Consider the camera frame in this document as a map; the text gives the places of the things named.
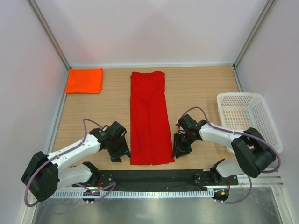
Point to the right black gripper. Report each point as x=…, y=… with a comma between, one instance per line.
x=184, y=150

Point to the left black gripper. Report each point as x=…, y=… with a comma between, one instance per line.
x=116, y=156

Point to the red t shirt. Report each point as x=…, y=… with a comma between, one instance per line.
x=150, y=134

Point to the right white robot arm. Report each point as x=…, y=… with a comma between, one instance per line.
x=252, y=153

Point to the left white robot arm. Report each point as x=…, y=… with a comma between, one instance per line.
x=46, y=173

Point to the white plastic perforated basket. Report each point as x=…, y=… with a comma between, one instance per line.
x=242, y=110

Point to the folded orange t shirt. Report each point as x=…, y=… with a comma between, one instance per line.
x=84, y=81

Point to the slotted cable duct rail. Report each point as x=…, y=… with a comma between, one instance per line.
x=84, y=194

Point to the aluminium frame rail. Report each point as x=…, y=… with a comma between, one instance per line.
x=262, y=180

